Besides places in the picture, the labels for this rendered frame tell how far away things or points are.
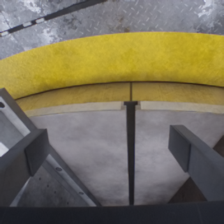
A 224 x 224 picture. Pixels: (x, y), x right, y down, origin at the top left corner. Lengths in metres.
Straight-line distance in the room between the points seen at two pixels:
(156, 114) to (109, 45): 0.44
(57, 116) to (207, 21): 0.85
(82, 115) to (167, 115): 0.40
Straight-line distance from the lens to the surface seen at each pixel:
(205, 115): 0.81
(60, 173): 1.18
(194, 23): 0.94
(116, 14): 0.88
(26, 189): 0.86
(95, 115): 0.76
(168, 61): 0.96
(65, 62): 1.01
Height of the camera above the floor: 0.87
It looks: 50 degrees down
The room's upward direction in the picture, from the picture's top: 171 degrees counter-clockwise
